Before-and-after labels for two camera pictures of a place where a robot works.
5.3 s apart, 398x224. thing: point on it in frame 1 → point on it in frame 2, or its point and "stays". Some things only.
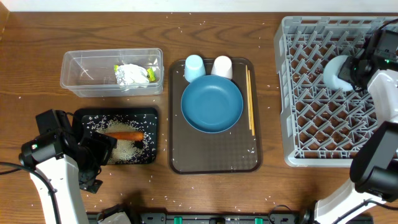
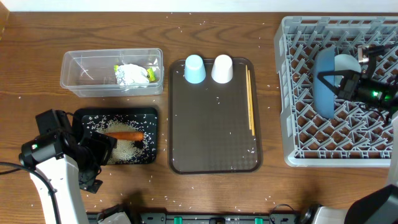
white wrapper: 131,74 stays
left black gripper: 106,144 stays
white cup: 222,66 stays
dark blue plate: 211,104 → 324,61
